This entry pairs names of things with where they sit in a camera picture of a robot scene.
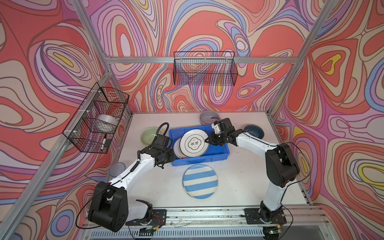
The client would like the blue plastic bin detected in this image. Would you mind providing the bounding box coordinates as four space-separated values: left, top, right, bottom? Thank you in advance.
169 126 230 167

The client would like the white clover outline plate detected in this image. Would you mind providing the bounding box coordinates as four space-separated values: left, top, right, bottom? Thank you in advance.
180 129 209 158

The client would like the blue white striped plate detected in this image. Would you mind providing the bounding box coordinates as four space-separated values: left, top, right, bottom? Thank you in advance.
182 164 219 200

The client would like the orange sunburst plate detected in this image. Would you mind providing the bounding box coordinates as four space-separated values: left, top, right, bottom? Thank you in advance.
174 138 185 159

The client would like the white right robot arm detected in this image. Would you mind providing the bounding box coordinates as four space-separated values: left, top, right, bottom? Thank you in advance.
205 118 300 223

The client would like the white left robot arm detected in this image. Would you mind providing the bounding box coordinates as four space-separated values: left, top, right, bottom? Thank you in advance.
87 135 176 232

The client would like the green bowl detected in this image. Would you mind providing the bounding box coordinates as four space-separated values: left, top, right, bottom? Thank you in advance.
141 128 163 146

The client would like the dark blue bowl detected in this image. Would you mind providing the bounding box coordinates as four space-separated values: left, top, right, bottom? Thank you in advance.
244 125 265 140

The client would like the grey purple bowl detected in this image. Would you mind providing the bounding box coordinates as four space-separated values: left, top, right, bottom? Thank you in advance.
199 111 220 126

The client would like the clear blue plastic cup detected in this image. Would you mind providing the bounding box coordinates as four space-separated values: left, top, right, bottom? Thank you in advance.
109 162 126 178

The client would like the black marker pen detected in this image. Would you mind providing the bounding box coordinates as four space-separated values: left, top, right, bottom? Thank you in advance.
100 134 107 152

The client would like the white tape roll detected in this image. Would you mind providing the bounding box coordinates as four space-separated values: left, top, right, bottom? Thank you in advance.
94 114 119 134

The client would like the black wire basket back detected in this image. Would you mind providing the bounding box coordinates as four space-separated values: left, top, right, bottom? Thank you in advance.
173 50 239 86

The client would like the black wire basket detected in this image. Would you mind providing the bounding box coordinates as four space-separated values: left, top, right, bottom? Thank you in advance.
173 50 239 86
63 83 130 154

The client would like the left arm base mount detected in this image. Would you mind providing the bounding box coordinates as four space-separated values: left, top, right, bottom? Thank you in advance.
125 209 167 227

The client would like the black wire basket left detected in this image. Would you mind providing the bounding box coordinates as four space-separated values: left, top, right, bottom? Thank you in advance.
63 83 130 154

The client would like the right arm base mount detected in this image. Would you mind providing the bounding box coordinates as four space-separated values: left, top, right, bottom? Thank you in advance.
243 206 287 226

